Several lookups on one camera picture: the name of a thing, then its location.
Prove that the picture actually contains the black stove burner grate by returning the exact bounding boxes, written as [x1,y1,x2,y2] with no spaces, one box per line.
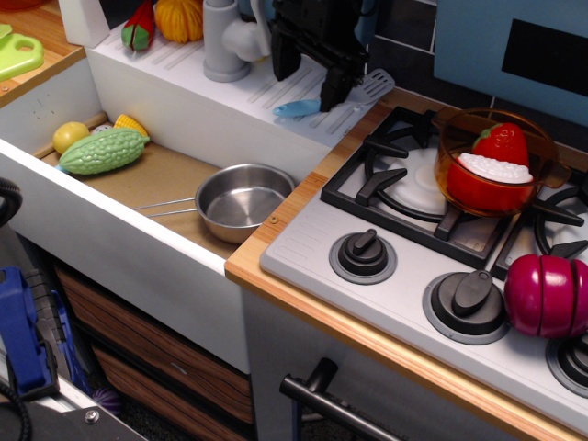
[321,107,587,277]

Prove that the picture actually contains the wooden drawer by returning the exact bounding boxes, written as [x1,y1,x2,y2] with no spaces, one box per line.
[53,265,254,425]
[93,345,254,440]

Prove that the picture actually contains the middle black stove knob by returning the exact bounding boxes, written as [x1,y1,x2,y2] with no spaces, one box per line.
[422,270,509,345]

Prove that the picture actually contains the blue handled grey spatula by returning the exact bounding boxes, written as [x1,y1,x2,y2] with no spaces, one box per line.
[272,69,395,119]

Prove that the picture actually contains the black stove knob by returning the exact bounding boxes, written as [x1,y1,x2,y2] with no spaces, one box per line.
[422,270,509,345]
[329,229,398,286]
[546,334,587,399]

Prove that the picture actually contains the upper wooden drawer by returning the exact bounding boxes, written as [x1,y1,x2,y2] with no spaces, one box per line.
[53,265,254,425]

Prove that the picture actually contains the red toy strawberry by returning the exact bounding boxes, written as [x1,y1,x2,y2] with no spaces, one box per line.
[471,122,529,167]

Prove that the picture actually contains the green toy cutting board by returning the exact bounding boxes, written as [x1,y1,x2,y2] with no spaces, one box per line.
[0,24,44,81]

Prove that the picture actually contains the amber transparent toy pot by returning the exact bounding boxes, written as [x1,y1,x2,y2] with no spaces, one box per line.
[433,108,571,218]

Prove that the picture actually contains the magenta toy onion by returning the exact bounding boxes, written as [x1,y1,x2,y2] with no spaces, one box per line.
[504,254,587,339]

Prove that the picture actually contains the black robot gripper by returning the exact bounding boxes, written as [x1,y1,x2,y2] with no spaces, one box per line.
[270,1,370,112]

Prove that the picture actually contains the orange toy pumpkin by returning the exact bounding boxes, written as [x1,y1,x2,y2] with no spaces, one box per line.
[155,0,204,43]

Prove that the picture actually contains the small steel pan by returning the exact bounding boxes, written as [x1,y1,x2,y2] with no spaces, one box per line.
[139,164,296,244]

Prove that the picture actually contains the right black stove knob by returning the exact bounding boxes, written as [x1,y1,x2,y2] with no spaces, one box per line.
[546,334,587,399]

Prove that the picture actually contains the lower wooden drawer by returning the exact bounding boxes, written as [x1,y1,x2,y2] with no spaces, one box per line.
[93,345,254,440]

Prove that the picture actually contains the blue clamp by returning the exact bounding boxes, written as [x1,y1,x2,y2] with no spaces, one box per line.
[1,266,92,401]

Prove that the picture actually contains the purple ball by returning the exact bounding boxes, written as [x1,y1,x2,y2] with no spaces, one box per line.
[92,387,124,415]

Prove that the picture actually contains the white dotted toy ball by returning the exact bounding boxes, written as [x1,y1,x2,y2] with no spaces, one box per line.
[91,124,112,135]

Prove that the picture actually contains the yellow toy lemon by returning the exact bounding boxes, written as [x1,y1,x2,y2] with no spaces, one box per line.
[52,121,90,153]

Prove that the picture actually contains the red bowl of rice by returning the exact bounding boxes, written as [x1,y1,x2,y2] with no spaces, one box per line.
[447,153,534,213]

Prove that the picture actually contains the left black stove knob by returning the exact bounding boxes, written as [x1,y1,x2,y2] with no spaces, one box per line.
[329,229,398,286]

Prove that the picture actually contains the green toy bitter gourd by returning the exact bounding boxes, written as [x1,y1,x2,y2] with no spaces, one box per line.
[56,128,150,175]

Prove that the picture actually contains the yellow toy corn cob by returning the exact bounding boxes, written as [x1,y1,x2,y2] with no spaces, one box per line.
[114,114,148,137]

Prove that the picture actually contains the white block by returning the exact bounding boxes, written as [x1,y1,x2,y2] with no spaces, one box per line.
[58,0,110,48]

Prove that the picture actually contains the red green toy pepper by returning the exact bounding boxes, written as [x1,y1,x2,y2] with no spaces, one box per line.
[121,0,155,51]

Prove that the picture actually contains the grey toy faucet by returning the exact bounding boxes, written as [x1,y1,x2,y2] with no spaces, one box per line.
[203,1,271,83]

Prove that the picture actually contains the black cable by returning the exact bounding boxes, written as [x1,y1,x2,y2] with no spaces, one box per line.
[0,177,24,230]

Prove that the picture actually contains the black oven door handle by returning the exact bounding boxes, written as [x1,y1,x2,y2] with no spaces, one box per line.
[279,357,401,440]

